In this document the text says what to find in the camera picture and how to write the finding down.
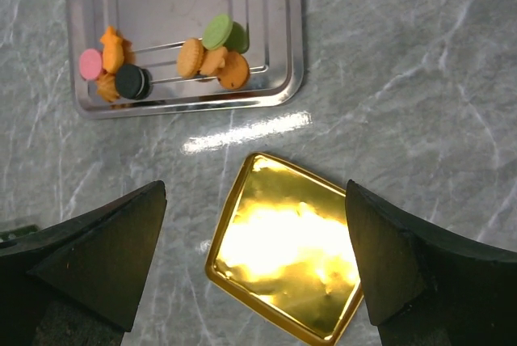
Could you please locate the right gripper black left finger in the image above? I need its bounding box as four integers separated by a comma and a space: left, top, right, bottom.
1, 180, 166, 345

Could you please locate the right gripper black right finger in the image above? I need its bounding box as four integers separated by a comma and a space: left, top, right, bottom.
345, 180, 516, 345

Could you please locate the orange flower swirl cookie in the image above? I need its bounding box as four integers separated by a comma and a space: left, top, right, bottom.
96, 73, 120, 103

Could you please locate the black sandwich cookie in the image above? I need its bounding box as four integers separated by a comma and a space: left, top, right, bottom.
115, 64, 152, 100

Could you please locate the gold tin lid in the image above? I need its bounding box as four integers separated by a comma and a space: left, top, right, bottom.
205, 152, 363, 345

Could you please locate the pink sandwich cookie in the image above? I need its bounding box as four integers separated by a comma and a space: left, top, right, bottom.
78, 49, 103, 81

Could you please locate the orange pineapple cookie left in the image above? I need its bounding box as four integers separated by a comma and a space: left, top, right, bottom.
100, 26, 135, 74

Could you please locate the tan round sandwich cookie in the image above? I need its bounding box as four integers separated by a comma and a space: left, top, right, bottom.
176, 38, 204, 78

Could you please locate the silver metal tray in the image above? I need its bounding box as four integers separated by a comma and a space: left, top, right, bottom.
66, 0, 304, 120

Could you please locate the orange chocolate chip cookie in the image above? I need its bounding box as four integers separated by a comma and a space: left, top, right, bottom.
217, 51, 250, 90

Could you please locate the tan fish shaped cookie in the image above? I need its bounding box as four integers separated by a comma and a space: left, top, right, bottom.
199, 46, 229, 76

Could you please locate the green sandwich cookie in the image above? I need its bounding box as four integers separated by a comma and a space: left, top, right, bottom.
202, 14, 250, 54

